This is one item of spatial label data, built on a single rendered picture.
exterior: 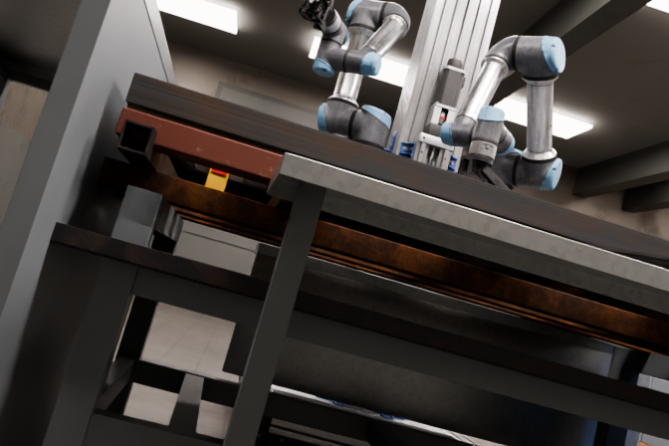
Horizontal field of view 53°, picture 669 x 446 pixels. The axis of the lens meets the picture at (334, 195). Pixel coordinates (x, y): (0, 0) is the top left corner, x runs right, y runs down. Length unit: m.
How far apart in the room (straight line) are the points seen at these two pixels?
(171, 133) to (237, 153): 0.12
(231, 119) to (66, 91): 0.30
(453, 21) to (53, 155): 1.99
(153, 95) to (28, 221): 0.33
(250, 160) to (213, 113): 0.11
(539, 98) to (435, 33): 0.58
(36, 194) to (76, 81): 0.18
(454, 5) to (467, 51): 0.19
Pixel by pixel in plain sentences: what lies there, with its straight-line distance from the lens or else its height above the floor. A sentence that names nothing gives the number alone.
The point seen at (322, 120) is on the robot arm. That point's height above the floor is 1.18.
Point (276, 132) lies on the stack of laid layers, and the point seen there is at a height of 0.84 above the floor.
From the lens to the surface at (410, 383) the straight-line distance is 2.09.
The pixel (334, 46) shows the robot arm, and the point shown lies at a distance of 2.27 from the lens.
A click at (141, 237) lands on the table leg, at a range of 1.22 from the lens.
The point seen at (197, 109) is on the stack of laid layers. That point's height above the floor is 0.84.
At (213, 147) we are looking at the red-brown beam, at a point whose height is 0.78.
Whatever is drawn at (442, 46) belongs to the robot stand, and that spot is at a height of 1.63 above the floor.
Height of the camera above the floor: 0.58
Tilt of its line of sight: 8 degrees up
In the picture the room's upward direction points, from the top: 16 degrees clockwise
